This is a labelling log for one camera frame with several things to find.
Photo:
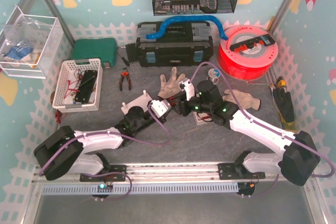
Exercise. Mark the black power strip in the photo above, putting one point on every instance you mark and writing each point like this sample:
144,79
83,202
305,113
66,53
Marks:
266,40

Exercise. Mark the black screwdriver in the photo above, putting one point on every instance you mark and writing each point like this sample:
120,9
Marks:
123,59

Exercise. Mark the white spring tray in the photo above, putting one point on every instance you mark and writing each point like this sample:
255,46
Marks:
202,118

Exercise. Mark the grey slotted cable duct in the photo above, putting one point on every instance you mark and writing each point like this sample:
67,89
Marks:
139,189

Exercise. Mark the black tool box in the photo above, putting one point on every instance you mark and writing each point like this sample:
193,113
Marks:
183,44

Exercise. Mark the aluminium rail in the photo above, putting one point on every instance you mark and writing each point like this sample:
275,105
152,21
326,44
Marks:
157,172

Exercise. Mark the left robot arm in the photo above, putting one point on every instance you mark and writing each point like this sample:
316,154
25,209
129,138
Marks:
69,151

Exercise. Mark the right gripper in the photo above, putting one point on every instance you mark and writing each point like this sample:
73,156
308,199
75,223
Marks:
184,106

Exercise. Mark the white knit glove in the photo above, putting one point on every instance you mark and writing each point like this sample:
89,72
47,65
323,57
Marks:
170,87
246,100

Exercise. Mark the solder wire spool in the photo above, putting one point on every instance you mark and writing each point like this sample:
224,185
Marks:
213,75

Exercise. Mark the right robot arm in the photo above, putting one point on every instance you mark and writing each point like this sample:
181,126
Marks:
294,155

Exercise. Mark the red filament spool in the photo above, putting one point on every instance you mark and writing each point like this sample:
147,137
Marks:
250,64

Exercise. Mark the black rubber glove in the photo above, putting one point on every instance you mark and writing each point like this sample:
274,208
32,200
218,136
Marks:
284,104

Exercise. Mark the white peg board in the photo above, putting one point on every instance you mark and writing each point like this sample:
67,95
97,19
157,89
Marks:
142,101

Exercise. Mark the large red spring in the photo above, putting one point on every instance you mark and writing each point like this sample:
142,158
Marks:
172,101

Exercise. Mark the black battery holder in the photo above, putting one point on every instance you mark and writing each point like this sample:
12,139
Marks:
86,86

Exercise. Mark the clear acrylic box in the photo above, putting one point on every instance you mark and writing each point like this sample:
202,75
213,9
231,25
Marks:
43,33

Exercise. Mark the white perforated basket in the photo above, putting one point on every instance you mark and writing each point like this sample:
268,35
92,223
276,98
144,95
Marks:
70,76

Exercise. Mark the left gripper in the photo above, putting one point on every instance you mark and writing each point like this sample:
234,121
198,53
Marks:
136,119

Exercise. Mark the green plastic case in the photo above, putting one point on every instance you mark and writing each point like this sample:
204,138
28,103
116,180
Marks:
105,49

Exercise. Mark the blue white gloves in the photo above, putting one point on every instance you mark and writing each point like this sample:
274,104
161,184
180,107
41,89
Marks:
19,51

